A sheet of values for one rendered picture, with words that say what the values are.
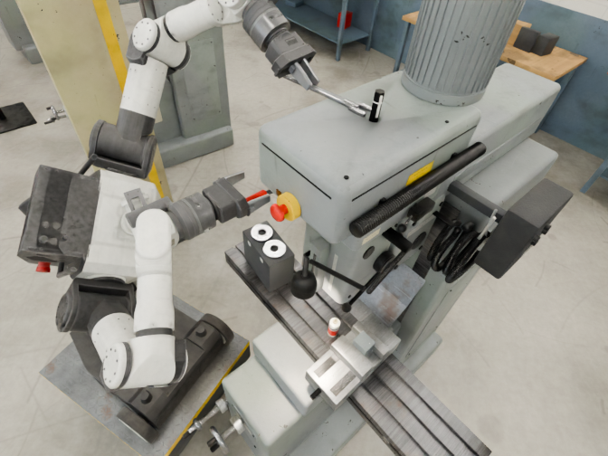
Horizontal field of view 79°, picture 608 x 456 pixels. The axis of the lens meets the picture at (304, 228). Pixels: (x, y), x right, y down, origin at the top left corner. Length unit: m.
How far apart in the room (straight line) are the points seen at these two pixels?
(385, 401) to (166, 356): 0.91
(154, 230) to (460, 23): 0.73
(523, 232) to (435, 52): 0.46
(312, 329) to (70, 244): 0.92
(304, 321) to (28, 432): 1.73
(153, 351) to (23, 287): 2.57
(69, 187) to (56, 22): 1.37
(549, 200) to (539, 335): 2.14
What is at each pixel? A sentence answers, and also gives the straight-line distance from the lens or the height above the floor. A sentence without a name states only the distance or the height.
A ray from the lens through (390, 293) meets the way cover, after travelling 1.63.
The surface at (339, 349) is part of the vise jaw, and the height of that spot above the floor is 1.07.
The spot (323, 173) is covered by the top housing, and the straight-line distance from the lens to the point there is 0.67.
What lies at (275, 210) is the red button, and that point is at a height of 1.77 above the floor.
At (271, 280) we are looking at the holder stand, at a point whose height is 1.05.
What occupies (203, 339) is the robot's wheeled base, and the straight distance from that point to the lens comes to 1.91.
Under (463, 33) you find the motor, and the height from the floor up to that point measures 2.04.
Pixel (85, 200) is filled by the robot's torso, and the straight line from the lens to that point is 1.02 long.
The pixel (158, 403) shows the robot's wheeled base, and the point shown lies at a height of 0.60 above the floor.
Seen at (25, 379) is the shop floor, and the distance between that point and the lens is 2.86.
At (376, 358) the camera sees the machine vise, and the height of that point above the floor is 1.03.
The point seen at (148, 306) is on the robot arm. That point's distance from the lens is 0.75.
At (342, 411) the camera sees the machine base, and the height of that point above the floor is 0.20.
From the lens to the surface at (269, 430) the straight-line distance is 1.59.
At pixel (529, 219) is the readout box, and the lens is 1.00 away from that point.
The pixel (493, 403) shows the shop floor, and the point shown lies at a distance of 2.75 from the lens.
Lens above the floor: 2.31
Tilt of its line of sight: 48 degrees down
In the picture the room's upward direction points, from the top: 5 degrees clockwise
